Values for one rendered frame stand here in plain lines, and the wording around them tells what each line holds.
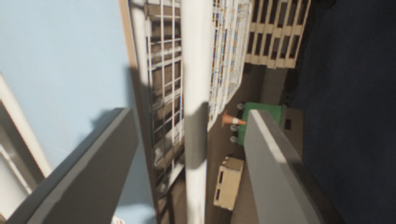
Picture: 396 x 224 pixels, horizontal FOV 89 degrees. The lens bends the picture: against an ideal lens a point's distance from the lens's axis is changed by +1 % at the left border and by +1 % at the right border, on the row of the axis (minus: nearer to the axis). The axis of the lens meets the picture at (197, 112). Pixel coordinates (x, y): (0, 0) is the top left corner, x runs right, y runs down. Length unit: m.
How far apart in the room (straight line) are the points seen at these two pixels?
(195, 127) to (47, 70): 0.16
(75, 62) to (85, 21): 0.04
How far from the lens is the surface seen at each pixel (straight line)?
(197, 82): 0.15
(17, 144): 0.46
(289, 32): 3.89
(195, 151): 0.19
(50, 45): 0.24
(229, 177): 5.83
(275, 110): 6.27
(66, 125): 0.29
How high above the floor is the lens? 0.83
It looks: 18 degrees down
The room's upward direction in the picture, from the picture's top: 102 degrees clockwise
